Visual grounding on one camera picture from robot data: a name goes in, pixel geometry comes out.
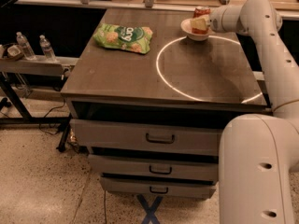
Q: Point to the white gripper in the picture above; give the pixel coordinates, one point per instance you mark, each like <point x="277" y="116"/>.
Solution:
<point x="216" y="20"/>

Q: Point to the red coke can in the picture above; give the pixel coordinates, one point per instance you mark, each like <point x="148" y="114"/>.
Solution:
<point x="200" y="20"/>

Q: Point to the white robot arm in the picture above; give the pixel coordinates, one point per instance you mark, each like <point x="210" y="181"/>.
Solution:
<point x="258" y="152"/>

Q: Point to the white paper bowl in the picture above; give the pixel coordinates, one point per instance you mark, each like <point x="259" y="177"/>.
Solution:
<point x="187" y="29"/>

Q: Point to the small bowl on side table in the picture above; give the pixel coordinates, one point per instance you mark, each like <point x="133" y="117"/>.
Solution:
<point x="11" y="52"/>

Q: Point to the green chip bag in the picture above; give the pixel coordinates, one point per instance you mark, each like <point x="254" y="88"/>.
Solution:
<point x="133" y="39"/>

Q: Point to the grey drawer cabinet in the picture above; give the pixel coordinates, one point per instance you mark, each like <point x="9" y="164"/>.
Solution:
<point x="179" y="83"/>

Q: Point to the top grey drawer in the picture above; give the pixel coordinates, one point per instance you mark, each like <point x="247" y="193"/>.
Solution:
<point x="145" y="137"/>

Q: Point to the grey drawer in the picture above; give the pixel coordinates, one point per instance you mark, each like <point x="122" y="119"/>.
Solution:
<point x="157" y="188"/>
<point x="154" y="168"/>
<point x="145" y="137"/>

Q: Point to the middle grey drawer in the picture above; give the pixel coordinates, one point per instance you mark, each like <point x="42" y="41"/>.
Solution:
<point x="154" y="168"/>

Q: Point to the right clear water bottle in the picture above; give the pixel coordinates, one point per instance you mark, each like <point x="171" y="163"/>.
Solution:
<point x="47" y="48"/>

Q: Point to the clear water bottle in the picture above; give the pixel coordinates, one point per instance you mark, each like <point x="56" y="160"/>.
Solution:
<point x="47" y="48"/>
<point x="25" y="46"/>

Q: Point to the bottom grey drawer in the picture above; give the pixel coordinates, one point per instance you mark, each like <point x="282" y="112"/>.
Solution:
<point x="157" y="188"/>

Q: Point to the left clear water bottle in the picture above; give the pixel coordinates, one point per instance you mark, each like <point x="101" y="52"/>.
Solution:
<point x="25" y="46"/>

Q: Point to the grey side table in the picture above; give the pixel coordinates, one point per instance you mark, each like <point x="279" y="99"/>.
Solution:
<point x="39" y="67"/>

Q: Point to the blue tape cross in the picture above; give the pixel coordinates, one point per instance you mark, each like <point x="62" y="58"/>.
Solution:
<point x="150" y="209"/>

